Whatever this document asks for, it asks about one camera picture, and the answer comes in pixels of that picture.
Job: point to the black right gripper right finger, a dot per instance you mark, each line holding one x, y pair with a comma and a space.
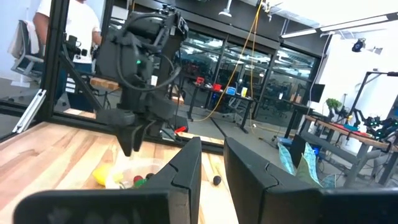
280, 199

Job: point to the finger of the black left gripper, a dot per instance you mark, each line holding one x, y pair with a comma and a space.
127, 140
139, 133

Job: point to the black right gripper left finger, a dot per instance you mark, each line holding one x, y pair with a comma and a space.
124, 205

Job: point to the green toy vegetable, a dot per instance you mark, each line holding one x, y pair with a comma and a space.
140, 184

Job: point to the red toy strawberry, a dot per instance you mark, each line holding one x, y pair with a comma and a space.
138, 179

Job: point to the yellow toy lemon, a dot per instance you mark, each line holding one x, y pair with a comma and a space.
101, 175

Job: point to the small dark red toy fruit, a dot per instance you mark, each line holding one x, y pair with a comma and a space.
150, 176

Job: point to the small dark round toy fruit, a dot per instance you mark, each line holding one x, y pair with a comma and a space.
217, 180

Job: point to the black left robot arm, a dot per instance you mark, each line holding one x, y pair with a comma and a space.
146, 25

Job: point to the clear plastic container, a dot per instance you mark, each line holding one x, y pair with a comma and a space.
124, 168

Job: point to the red clamp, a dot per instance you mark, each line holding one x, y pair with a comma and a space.
181, 130

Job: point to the wooden background table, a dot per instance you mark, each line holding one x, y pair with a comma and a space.
342, 132

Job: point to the black background desk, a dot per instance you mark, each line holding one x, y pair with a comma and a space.
224, 95

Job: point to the silver aluminium bar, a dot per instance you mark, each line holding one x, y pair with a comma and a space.
29, 112

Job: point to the person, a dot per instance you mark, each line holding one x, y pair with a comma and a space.
77, 25

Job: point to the small green background plant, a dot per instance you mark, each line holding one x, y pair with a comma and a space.
333, 103

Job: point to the background robot arms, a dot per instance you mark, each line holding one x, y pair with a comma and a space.
379, 126

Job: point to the grey office chair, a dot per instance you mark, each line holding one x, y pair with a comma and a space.
25, 46

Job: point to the long ceiling light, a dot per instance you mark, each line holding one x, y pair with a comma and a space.
342, 25

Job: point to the black wall monitor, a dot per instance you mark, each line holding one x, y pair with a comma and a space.
317, 92

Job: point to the black hanging ceiling camera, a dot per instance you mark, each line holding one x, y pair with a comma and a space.
358, 45

